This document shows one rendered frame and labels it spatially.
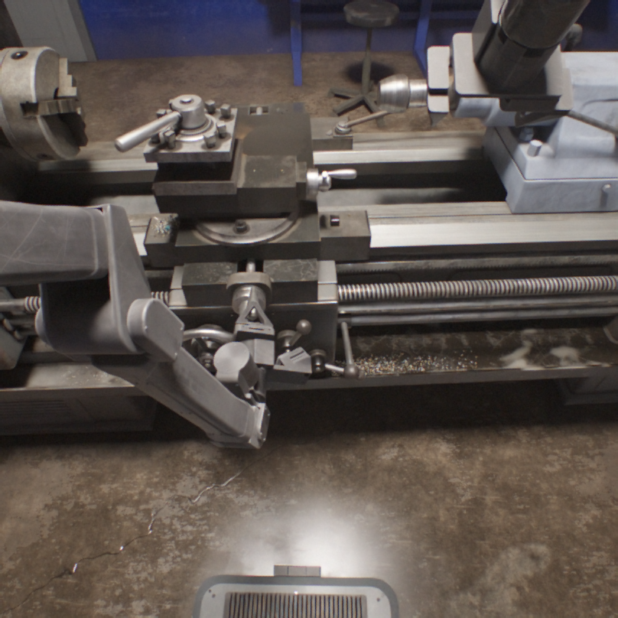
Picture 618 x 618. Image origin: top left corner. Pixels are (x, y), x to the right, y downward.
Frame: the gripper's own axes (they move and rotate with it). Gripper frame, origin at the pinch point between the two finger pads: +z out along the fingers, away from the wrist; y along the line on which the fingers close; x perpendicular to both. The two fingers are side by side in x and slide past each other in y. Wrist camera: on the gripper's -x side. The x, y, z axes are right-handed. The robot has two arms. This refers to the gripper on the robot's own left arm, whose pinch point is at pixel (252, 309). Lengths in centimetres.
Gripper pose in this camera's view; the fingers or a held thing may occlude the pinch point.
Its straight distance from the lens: 90.3
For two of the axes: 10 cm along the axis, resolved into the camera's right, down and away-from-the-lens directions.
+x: -9.6, -1.4, -2.4
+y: 2.7, -6.2, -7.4
